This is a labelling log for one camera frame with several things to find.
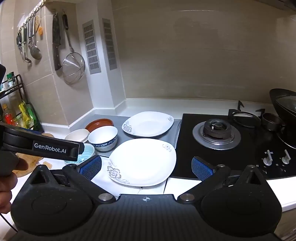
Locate grey wall vent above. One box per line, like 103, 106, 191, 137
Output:
82, 20, 102, 75

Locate green cap bottle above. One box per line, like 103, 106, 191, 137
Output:
6, 72, 16, 89

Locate brown ceramic dish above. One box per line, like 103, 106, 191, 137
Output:
85, 118, 114, 133

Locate white square floral plate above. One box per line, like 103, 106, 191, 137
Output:
107, 138, 177, 187
122, 111, 174, 138

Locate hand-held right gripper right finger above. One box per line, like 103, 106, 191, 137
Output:
177, 156, 267, 204

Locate red sauce bottle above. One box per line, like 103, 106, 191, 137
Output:
1, 104, 15, 126

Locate black wire spice rack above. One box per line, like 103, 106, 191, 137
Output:
0, 74, 42, 133

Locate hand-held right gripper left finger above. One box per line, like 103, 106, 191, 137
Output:
28, 154, 117, 204

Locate black glass gas stove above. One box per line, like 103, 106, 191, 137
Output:
169, 113, 296, 180

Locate black cable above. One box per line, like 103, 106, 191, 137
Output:
0, 212, 18, 234
228, 100, 266, 128

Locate white bowl blue patterned rim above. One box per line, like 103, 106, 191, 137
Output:
88, 126, 118, 152

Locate person's left hand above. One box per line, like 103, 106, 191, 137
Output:
0, 158, 28, 214

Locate metal mesh strainer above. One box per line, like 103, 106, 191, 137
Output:
62, 11, 86, 84

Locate wooden cutting board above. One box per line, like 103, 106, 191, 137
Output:
12, 133, 55, 177

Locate kitchen scissors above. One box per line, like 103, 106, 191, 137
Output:
16, 32, 25, 61

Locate light blue bowl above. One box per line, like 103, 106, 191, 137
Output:
64, 143, 95, 165

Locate cleaver with dark handle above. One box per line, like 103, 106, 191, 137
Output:
52, 11, 63, 71

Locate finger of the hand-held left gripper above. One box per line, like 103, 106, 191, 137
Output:
69, 142, 85, 162

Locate small dark pot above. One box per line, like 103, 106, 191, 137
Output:
261, 113, 286, 133

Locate metal spoon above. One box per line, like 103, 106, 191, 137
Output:
28, 16, 43, 60

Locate grey mat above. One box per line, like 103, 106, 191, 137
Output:
92, 114, 182, 158

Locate wall hook rail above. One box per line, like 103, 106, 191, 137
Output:
17, 1, 51, 36

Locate wooden spatula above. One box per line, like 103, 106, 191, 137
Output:
35, 13, 43, 37

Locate metal ladle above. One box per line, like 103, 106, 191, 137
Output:
23, 25, 32, 64

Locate cream bowl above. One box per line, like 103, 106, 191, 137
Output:
65, 129, 90, 143

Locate black wok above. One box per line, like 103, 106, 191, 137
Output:
269, 88, 296, 149

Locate green yellow packets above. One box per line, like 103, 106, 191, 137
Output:
18, 101, 38, 129

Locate round gas burner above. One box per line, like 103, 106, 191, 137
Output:
192, 118, 241, 150

